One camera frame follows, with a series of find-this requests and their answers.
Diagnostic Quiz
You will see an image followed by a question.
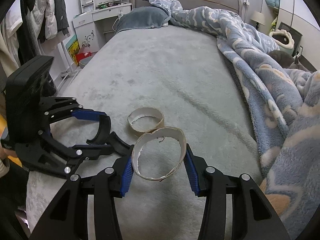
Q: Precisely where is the black curved plastic piece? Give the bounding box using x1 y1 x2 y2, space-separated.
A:
86 115 111 145

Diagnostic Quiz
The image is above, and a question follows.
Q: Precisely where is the cardboard tape ring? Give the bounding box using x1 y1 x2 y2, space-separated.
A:
131 126 188 183
127 106 165 138

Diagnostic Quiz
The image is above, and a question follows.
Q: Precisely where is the person left hand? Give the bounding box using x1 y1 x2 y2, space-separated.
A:
0 146 18 178

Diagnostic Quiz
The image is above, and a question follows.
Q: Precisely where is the grey floor cushion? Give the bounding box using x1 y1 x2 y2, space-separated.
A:
79 56 93 68

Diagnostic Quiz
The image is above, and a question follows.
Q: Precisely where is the red box on floor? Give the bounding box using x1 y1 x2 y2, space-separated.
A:
75 51 92 65

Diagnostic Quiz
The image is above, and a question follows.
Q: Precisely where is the white clothes rack base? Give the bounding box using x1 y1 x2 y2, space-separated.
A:
57 41 82 92

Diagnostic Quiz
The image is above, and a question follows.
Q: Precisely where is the bed with grey cover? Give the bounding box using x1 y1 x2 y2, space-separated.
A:
26 0 263 240

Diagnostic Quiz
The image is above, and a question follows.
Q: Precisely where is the white dressing table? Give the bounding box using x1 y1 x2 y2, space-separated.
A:
73 0 132 54

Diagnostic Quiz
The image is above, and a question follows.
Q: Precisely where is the grey blue pillow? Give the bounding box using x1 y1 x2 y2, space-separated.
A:
115 7 170 34

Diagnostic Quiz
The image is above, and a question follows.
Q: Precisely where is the blue patterned fleece blanket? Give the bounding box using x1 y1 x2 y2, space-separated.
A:
145 0 319 239

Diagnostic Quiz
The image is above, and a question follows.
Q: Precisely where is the dark cat on bed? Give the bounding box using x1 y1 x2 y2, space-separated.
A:
268 50 309 72

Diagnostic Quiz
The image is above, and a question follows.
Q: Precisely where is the cream cat bed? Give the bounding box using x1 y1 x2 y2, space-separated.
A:
269 29 295 55

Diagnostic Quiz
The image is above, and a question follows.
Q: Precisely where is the bedside table lamp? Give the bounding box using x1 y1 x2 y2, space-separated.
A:
251 11 265 30

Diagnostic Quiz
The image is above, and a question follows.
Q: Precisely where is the black and white wardrobe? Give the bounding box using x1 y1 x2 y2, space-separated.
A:
276 0 319 70

